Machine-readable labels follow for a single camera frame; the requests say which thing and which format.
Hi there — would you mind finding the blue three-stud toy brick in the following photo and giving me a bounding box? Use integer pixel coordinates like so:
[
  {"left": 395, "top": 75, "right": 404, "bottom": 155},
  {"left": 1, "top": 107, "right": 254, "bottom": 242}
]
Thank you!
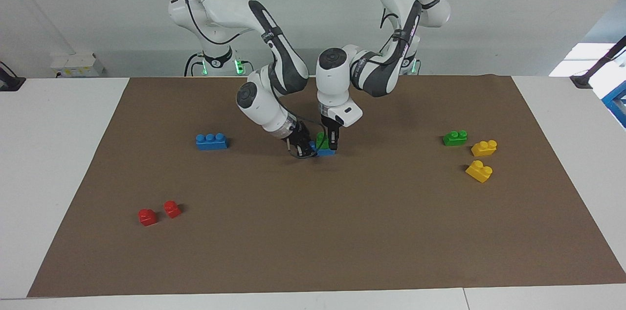
[
  {"left": 196, "top": 133, "right": 229, "bottom": 151},
  {"left": 310, "top": 141, "right": 337, "bottom": 157}
]

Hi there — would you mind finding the brown table mat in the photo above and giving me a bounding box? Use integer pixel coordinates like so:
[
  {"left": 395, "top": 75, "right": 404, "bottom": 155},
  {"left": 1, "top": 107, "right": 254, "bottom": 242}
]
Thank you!
[{"left": 27, "top": 74, "right": 626, "bottom": 298}]

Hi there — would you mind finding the yellow two-stud toy brick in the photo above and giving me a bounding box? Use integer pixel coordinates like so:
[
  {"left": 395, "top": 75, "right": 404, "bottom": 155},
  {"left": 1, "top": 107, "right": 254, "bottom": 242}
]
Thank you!
[
  {"left": 470, "top": 140, "right": 498, "bottom": 157},
  {"left": 465, "top": 160, "right": 493, "bottom": 184}
]

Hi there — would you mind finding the black slanted stand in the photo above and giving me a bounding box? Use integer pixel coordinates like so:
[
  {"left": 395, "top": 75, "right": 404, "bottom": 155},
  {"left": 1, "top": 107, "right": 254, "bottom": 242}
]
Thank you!
[{"left": 570, "top": 36, "right": 626, "bottom": 89}]

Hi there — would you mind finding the blue crate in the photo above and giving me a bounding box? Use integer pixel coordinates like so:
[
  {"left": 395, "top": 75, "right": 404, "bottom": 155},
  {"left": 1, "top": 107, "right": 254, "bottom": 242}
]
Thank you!
[{"left": 602, "top": 80, "right": 626, "bottom": 129}]

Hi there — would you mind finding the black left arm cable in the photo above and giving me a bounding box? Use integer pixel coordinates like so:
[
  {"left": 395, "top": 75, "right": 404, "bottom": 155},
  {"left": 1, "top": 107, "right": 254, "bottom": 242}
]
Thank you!
[{"left": 380, "top": 6, "right": 417, "bottom": 64}]

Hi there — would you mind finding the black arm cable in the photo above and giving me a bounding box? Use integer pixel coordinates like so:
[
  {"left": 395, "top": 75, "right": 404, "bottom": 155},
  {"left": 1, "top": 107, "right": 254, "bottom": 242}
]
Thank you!
[
  {"left": 380, "top": 6, "right": 417, "bottom": 64},
  {"left": 158, "top": 0, "right": 316, "bottom": 160}
]

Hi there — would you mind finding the black right base cable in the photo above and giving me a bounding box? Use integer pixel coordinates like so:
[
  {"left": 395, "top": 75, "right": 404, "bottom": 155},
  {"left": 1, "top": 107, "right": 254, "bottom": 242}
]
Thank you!
[{"left": 184, "top": 52, "right": 204, "bottom": 77}]

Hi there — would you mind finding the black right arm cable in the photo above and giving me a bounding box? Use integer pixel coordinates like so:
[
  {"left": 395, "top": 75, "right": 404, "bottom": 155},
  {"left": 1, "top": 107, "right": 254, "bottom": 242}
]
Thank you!
[{"left": 158, "top": 0, "right": 316, "bottom": 160}]

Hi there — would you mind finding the white wall socket box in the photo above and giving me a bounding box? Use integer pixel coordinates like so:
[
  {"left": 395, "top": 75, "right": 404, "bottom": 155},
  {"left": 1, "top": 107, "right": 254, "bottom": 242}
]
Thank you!
[{"left": 50, "top": 53, "right": 106, "bottom": 78}]

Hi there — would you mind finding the black clamp mount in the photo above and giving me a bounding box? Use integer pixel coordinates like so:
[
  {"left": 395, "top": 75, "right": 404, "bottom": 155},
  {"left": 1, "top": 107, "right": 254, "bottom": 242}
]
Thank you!
[{"left": 0, "top": 61, "right": 26, "bottom": 92}]

